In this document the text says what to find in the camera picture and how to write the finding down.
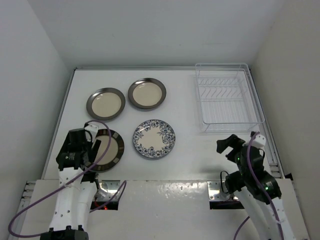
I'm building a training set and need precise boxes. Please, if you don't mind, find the metal mounting bracket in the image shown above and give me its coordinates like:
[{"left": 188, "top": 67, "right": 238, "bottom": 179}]
[
  {"left": 207, "top": 180, "right": 227, "bottom": 202},
  {"left": 95, "top": 180, "right": 121, "bottom": 202}
]

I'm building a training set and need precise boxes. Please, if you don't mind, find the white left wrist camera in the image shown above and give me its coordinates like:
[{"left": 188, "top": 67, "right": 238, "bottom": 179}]
[{"left": 84, "top": 123, "right": 99, "bottom": 135}]

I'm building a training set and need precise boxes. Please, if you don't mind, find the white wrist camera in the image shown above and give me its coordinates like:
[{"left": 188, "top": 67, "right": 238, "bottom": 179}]
[
  {"left": 84, "top": 123, "right": 99, "bottom": 135},
  {"left": 249, "top": 131, "right": 267, "bottom": 149}
]

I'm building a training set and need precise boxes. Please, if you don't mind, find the blue floral white plate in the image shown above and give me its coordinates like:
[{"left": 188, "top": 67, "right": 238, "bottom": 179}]
[{"left": 132, "top": 119, "right": 176, "bottom": 159}]

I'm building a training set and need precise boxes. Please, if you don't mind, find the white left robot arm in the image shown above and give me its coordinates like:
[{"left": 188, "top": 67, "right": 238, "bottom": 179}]
[{"left": 40, "top": 124, "right": 101, "bottom": 240}]

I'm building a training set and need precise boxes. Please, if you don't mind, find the right metal mounting bracket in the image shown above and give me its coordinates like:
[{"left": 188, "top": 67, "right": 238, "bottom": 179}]
[{"left": 207, "top": 180, "right": 227, "bottom": 202}]

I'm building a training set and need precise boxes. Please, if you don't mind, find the white wire dish rack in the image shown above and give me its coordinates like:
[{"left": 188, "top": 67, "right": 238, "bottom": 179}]
[{"left": 195, "top": 63, "right": 265, "bottom": 134}]

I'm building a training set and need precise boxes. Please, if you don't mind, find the grey rim plate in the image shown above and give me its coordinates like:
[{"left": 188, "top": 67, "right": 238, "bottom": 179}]
[
  {"left": 86, "top": 87, "right": 126, "bottom": 121},
  {"left": 127, "top": 77, "right": 167, "bottom": 110}
]

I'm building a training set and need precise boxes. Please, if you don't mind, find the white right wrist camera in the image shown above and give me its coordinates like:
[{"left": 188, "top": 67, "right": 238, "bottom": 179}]
[{"left": 249, "top": 131, "right": 267, "bottom": 149}]

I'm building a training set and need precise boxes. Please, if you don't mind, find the dark striped rim plate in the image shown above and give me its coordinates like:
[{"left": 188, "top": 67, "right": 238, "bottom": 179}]
[{"left": 91, "top": 129, "right": 125, "bottom": 172}]

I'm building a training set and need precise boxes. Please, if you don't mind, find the left metal mounting bracket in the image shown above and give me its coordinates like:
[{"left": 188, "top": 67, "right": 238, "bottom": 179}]
[{"left": 95, "top": 180, "right": 121, "bottom": 202}]

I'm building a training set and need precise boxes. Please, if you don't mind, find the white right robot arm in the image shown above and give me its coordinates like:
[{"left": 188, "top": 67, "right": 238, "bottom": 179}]
[{"left": 216, "top": 131, "right": 296, "bottom": 240}]

